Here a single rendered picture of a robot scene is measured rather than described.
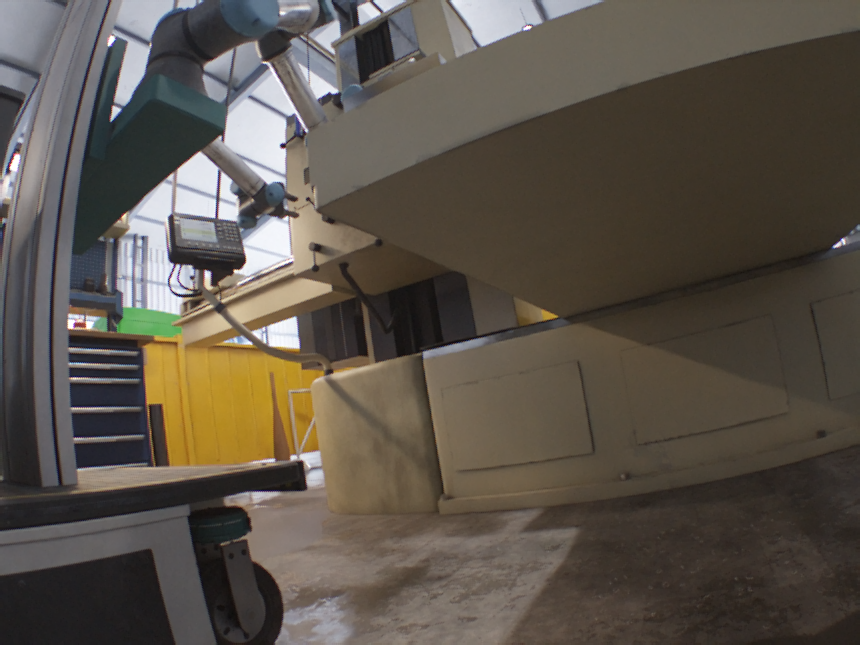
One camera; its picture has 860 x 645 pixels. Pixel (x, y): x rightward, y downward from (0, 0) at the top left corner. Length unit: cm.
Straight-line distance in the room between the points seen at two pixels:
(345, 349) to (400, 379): 99
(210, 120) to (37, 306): 41
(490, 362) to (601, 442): 47
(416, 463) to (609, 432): 72
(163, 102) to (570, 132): 60
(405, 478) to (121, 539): 140
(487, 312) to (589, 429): 98
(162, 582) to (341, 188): 50
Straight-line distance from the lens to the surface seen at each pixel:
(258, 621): 80
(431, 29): 324
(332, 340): 283
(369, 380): 190
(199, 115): 85
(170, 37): 97
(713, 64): 46
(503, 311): 231
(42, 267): 79
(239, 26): 91
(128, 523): 59
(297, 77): 140
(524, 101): 46
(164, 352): 406
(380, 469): 191
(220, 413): 428
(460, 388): 170
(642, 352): 154
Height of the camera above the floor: 36
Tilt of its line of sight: 11 degrees up
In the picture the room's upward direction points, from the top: 9 degrees counter-clockwise
